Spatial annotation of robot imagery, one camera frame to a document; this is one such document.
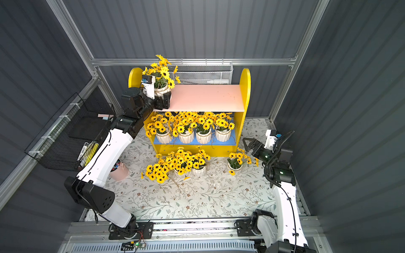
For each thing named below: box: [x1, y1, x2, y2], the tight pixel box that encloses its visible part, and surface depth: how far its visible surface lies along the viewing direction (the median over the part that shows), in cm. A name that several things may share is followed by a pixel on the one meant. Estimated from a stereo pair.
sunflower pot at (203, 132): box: [195, 117, 214, 145], surface depth 86 cm
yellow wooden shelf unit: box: [128, 67, 252, 157], surface depth 82 cm
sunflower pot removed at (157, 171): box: [140, 153, 170, 184], surface depth 80 cm
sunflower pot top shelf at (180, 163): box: [166, 147, 194, 179], surface depth 84 cm
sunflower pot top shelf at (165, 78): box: [141, 54, 182, 98], surface depth 67 cm
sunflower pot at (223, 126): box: [215, 112, 236, 142], surface depth 87 cm
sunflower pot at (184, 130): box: [172, 113, 195, 144], surface depth 84 cm
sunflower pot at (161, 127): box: [145, 113, 173, 144], surface depth 82 cm
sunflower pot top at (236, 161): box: [227, 147, 253, 176], surface depth 86 cm
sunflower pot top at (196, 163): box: [186, 149, 211, 178], surface depth 84 cm
